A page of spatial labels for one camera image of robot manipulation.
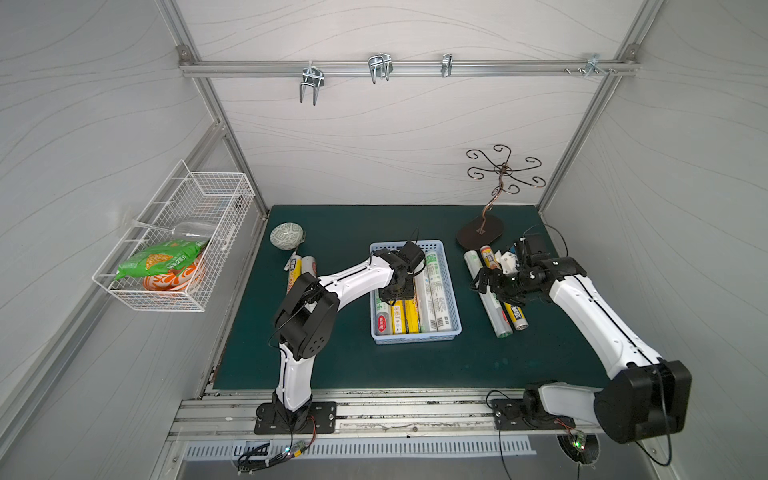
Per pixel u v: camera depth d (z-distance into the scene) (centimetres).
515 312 88
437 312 88
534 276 58
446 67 78
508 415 73
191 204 77
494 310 89
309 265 100
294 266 99
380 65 77
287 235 111
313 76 78
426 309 88
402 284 77
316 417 74
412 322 86
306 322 49
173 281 62
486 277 73
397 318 87
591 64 77
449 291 89
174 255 55
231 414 75
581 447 72
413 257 74
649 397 39
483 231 111
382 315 87
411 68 79
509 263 75
